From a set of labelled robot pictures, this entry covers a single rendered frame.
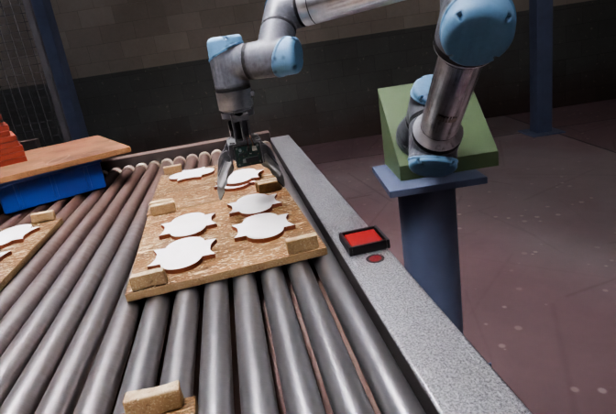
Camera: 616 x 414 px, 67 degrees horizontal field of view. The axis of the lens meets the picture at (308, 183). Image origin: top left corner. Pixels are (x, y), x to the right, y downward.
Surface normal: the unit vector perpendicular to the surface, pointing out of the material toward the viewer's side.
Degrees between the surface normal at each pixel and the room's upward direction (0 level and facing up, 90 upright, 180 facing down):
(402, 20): 90
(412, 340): 0
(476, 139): 45
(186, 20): 90
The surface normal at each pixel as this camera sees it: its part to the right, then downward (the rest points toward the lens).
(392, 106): -0.06, -0.47
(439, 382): -0.15, -0.95
